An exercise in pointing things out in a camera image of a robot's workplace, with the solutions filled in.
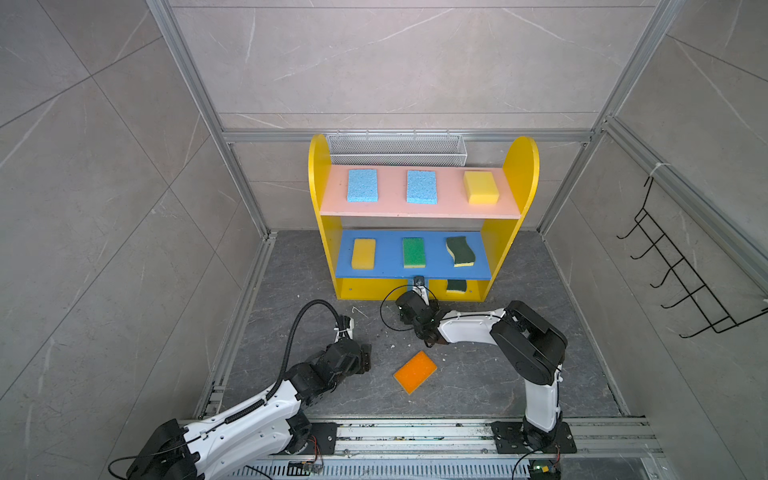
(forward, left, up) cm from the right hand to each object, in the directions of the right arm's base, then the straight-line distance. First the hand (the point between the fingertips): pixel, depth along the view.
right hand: (414, 301), depth 98 cm
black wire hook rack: (-24, -58, +31) cm, 70 cm away
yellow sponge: (+9, +16, +14) cm, 23 cm away
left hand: (-16, +16, +6) cm, 24 cm away
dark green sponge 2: (+9, -15, +14) cm, 22 cm away
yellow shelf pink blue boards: (+38, +10, -1) cm, 39 cm away
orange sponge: (-23, +1, 0) cm, 23 cm away
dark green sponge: (+5, -15, +1) cm, 16 cm away
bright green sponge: (+9, 0, +14) cm, 17 cm away
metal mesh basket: (+39, +5, +32) cm, 51 cm away
